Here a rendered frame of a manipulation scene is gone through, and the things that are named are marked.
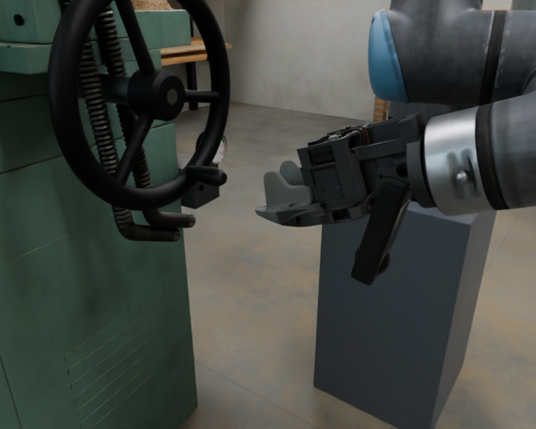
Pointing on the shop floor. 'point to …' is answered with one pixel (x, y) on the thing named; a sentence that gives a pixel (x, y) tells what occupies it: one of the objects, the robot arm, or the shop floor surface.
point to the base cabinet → (82, 304)
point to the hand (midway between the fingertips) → (267, 214)
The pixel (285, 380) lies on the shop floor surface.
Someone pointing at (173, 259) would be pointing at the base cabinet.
